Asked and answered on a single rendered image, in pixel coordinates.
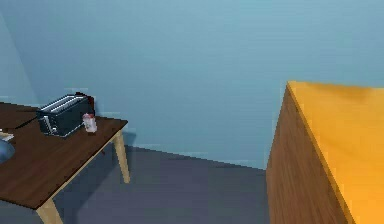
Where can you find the blue grey bowl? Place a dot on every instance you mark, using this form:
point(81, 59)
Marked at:
point(4, 150)

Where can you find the dark red object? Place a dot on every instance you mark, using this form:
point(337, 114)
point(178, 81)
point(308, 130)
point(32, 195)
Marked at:
point(90, 99)

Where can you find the white shaker with red cap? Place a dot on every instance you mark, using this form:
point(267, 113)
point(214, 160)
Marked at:
point(89, 123)

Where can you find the black toaster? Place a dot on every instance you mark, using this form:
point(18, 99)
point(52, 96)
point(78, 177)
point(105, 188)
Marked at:
point(63, 116)

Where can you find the orange wooden cabinet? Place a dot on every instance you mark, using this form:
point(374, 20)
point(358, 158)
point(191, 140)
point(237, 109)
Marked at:
point(333, 160)

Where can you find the dark brown wooden table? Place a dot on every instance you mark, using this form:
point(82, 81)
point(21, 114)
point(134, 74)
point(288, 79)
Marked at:
point(46, 160)

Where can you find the pale flat object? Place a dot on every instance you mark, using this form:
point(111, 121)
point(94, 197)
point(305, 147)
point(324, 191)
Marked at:
point(5, 136)

